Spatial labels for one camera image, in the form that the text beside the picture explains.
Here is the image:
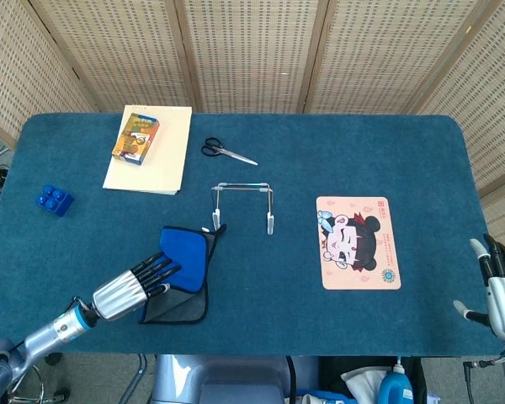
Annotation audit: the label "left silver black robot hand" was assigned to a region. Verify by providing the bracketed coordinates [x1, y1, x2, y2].
[91, 251, 183, 322]

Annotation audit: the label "blue and grey cloth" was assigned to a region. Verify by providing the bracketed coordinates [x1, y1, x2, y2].
[137, 225, 228, 326]

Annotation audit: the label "blue toy building block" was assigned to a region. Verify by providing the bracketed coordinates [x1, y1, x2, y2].
[35, 184, 76, 218]

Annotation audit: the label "chrome stool base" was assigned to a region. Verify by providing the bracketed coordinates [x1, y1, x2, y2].
[0, 352, 71, 404]

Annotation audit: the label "grey robot torso base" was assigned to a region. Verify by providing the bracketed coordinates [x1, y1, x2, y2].
[151, 354, 298, 404]

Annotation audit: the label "blue white plastic bottle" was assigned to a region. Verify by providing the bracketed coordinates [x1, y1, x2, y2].
[377, 356, 416, 404]

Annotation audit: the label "beige paper folder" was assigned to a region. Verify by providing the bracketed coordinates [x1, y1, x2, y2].
[102, 104, 194, 197]

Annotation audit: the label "orange blue carton box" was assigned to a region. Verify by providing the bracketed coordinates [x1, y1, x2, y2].
[111, 112, 161, 167]

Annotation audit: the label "teal carpet table cover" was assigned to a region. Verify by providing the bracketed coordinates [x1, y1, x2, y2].
[0, 112, 505, 357]

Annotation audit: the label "cartoon girl mouse pad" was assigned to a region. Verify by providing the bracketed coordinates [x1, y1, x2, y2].
[316, 195, 402, 291]

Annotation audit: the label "white cloth pouch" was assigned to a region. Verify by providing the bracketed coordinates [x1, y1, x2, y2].
[340, 364, 395, 399]

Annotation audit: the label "woven wooden folding screen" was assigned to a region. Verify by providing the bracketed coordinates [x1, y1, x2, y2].
[0, 0, 505, 241]

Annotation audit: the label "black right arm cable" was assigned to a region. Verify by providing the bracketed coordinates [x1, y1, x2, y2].
[462, 357, 505, 404]

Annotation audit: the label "small metal rack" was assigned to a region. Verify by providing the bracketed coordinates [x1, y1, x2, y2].
[210, 181, 275, 236]

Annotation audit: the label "black handled scissors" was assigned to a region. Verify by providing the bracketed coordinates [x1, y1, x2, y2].
[200, 136, 259, 167]

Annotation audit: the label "black torso cable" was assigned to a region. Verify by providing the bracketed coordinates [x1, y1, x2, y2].
[286, 355, 299, 404]

